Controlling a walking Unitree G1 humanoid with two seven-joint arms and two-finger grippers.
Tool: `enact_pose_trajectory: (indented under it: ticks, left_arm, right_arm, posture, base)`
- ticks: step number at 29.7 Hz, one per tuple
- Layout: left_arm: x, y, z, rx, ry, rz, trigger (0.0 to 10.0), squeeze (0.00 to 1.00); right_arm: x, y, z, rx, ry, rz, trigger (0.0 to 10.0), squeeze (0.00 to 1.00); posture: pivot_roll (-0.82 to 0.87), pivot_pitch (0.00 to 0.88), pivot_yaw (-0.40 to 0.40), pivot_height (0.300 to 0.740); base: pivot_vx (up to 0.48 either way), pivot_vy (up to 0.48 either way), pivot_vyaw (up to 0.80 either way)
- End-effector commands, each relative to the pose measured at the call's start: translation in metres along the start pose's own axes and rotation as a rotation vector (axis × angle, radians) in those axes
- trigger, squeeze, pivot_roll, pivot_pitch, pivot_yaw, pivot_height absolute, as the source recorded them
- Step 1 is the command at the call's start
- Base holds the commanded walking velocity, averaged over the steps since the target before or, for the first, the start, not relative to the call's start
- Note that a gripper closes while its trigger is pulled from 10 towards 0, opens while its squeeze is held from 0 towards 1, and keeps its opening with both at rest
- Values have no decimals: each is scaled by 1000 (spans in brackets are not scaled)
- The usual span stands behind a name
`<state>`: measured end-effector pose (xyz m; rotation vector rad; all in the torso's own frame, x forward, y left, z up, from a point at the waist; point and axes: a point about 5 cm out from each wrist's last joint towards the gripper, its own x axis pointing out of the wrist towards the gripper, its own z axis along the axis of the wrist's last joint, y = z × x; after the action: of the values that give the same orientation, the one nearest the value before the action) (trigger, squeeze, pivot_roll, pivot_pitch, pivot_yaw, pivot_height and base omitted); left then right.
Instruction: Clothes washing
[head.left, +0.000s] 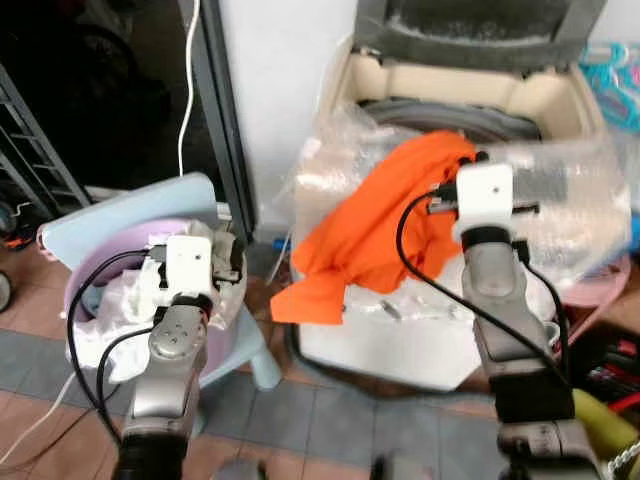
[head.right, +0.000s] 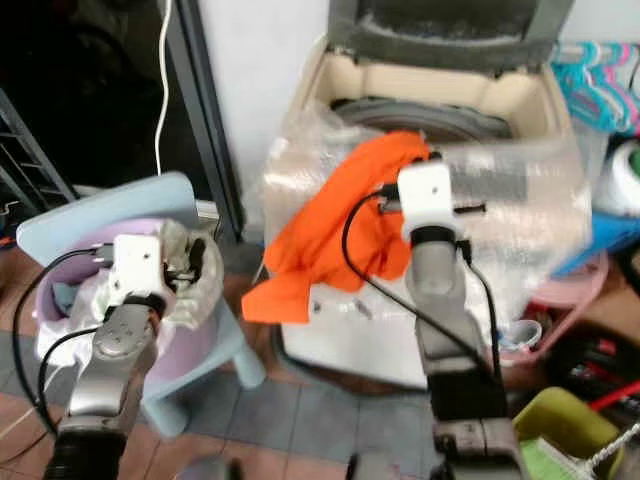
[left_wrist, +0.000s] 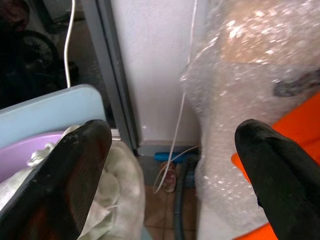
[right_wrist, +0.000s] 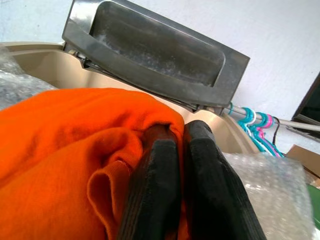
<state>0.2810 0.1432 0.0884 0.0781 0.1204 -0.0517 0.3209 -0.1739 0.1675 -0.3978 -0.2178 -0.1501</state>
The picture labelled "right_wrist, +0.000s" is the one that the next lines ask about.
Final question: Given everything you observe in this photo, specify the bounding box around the orange cloth garment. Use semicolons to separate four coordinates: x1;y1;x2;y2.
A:
0;87;189;240

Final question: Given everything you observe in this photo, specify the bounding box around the pink plastic hanger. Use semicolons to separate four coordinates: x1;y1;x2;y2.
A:
257;113;282;157

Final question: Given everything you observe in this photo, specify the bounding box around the grey washing machine lid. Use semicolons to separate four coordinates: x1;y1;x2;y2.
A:
61;0;251;109

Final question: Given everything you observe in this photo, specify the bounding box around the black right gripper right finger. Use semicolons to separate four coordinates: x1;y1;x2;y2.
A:
184;120;268;240

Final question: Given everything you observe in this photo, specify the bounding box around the beige washing machine body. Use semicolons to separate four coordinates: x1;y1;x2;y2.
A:
0;41;259;154

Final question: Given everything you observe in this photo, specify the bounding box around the white plastic hanger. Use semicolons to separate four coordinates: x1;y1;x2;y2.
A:
243;111;274;151

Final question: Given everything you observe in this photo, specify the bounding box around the black cable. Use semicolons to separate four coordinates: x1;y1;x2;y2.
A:
271;116;281;149

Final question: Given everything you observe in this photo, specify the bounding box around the clear bubble wrap sheet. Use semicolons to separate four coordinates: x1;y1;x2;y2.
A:
0;46;57;111
221;151;315;240

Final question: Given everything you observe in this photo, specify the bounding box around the brown cardboard box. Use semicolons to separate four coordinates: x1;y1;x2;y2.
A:
285;144;320;179

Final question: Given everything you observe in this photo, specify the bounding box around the silver clothes rail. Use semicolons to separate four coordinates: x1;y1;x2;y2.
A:
223;101;320;133

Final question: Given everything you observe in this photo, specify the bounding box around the dark framed window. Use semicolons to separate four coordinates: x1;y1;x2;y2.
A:
291;72;320;127

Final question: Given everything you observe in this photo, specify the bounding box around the teal plastic hanger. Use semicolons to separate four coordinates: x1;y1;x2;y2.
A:
237;106;284;158

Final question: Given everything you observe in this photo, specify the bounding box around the green object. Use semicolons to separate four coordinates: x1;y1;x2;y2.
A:
306;183;320;208

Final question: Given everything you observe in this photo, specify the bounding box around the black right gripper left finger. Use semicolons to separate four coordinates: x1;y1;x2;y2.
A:
116;138;181;240

